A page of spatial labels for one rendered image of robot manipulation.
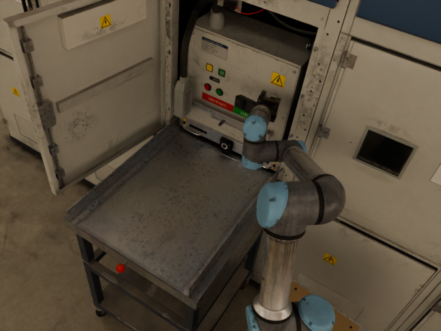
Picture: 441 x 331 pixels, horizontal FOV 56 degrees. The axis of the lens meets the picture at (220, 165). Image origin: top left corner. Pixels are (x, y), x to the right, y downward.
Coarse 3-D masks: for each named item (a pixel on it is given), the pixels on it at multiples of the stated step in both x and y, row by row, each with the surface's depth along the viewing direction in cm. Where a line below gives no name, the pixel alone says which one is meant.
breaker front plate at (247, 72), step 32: (192, 32) 168; (192, 64) 178; (224, 64) 169; (256, 64) 161; (288, 64) 153; (192, 96) 189; (224, 96) 179; (256, 96) 170; (288, 96) 161; (224, 128) 190
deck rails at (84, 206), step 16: (144, 144) 184; (160, 144) 194; (128, 160) 178; (144, 160) 186; (112, 176) 172; (128, 176) 179; (96, 192) 167; (112, 192) 172; (80, 208) 162; (256, 208) 173; (240, 224) 162; (224, 240) 152; (208, 256) 154; (208, 272) 150; (192, 288) 141
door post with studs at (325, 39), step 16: (336, 16) 130; (320, 32) 136; (336, 32) 132; (320, 48) 138; (320, 64) 142; (304, 80) 149; (320, 80) 145; (304, 96) 153; (304, 112) 157; (304, 128) 161; (288, 176) 180
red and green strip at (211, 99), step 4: (204, 96) 185; (208, 96) 184; (208, 100) 185; (212, 100) 184; (216, 100) 183; (220, 100) 181; (216, 104) 184; (220, 104) 183; (224, 104) 181; (228, 104) 180; (228, 108) 182; (232, 108) 180; (236, 108) 179; (236, 112) 180; (240, 112) 179; (244, 112) 178; (244, 116) 179
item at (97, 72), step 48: (96, 0) 136; (144, 0) 152; (48, 48) 134; (96, 48) 150; (144, 48) 169; (48, 96) 144; (96, 96) 162; (144, 96) 185; (48, 144) 155; (96, 144) 177
